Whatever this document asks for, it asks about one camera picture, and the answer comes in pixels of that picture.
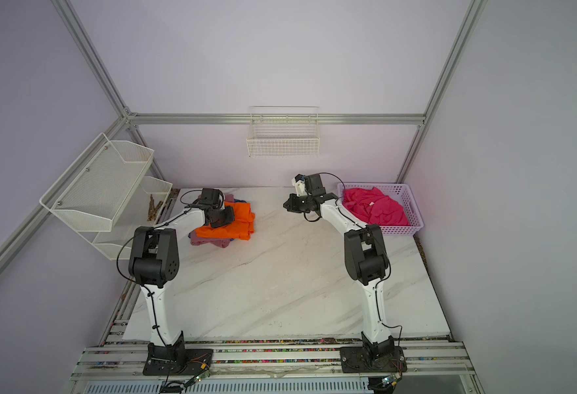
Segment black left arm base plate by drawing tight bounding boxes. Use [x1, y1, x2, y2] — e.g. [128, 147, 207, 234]
[142, 349, 214, 377]

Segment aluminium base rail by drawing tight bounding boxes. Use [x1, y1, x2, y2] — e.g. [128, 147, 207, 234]
[64, 322, 484, 393]

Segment lilac perforated plastic basket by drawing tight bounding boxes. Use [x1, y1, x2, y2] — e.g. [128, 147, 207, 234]
[337, 182, 424, 236]

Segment white mesh shelf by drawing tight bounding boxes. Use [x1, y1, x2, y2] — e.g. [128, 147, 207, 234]
[81, 177, 172, 260]
[39, 134, 154, 232]

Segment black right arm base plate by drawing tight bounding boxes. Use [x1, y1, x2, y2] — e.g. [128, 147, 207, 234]
[339, 346, 408, 374]

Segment pink t-shirt in basket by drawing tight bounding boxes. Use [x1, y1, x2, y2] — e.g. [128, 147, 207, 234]
[343, 188, 409, 227]

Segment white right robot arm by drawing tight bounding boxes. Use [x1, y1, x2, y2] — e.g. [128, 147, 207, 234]
[283, 193, 397, 361]

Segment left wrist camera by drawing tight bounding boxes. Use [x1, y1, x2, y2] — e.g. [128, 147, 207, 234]
[196, 188, 224, 209]

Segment wooden clothespins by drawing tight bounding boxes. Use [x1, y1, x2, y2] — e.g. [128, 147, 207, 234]
[147, 194, 165, 223]

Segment white wire wall basket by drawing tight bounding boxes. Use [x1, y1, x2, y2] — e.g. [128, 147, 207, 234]
[247, 106, 321, 158]

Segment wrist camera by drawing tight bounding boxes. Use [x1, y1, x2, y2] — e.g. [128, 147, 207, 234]
[292, 173, 326, 197]
[196, 188, 224, 209]

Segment orange t-shirt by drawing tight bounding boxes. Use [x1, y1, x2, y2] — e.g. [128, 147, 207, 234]
[195, 202, 256, 241]

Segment aluminium frame profile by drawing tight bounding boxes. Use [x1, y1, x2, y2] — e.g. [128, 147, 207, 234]
[0, 1, 486, 277]

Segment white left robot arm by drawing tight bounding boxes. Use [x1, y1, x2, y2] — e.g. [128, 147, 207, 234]
[129, 207, 234, 373]

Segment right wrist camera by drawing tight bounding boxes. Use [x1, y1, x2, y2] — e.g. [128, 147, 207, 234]
[292, 173, 326, 197]

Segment folded mauve t-shirt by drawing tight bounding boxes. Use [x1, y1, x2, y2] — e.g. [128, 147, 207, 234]
[188, 231, 233, 248]

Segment white mesh lower shelf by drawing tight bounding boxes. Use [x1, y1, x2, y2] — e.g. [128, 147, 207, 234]
[81, 177, 172, 260]

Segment white mesh upper shelf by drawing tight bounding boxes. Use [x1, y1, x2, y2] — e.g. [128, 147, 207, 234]
[39, 134, 154, 232]

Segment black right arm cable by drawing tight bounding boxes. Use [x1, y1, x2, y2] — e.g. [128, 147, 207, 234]
[302, 171, 405, 346]

